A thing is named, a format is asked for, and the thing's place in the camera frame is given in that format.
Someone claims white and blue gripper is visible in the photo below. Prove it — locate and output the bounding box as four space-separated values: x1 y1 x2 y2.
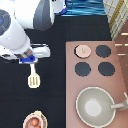
0 44 51 64

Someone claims cream slotted spatula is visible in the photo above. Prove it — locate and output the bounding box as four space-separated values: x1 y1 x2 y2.
28 64 41 88

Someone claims pink pot lid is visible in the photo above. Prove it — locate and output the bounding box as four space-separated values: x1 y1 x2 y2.
75 45 91 58

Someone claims pink pot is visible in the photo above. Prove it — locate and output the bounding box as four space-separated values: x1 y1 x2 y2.
23 114 44 128

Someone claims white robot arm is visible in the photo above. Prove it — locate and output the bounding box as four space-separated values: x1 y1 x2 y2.
0 0 66 64

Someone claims cream round plate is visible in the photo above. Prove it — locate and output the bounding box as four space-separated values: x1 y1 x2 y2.
23 111 48 128

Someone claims black burner bottom left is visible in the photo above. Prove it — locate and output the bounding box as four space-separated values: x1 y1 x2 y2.
75 62 91 77

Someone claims black burner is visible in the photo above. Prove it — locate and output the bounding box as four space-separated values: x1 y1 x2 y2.
75 62 91 77
96 45 111 58
98 62 115 76

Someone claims pink stove top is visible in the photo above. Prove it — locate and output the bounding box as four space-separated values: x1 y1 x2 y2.
66 41 128 128

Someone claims black table mat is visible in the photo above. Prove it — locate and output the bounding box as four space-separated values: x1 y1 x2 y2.
0 15 110 128

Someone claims black burner top right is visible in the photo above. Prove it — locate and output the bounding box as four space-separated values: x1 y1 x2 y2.
96 45 111 58

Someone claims black burner bottom right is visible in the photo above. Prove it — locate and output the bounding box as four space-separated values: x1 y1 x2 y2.
98 62 115 76

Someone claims large grey wok pan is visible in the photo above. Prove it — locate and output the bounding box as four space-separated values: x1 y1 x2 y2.
76 87 128 128

